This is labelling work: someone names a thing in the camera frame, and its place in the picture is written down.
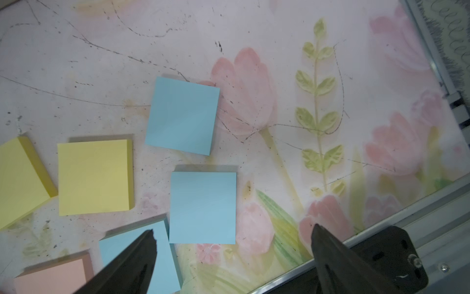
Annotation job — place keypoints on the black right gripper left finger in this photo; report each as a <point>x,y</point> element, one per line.
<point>130,272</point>

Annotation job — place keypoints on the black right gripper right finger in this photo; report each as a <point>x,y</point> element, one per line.
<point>342,271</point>

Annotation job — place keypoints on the blue sticky pad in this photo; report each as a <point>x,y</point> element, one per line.
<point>167,277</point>
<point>203,207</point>
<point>182,116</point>

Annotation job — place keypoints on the pink sticky pad right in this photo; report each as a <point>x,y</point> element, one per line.
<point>64,277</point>

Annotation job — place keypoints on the yellow sticky pad right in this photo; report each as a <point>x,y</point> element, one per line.
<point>95,177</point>

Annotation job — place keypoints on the yellow sticky pad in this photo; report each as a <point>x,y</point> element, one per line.
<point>95,177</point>
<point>25,182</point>

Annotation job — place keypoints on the yellow sticky pad middle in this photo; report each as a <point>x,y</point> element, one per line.
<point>25,182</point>

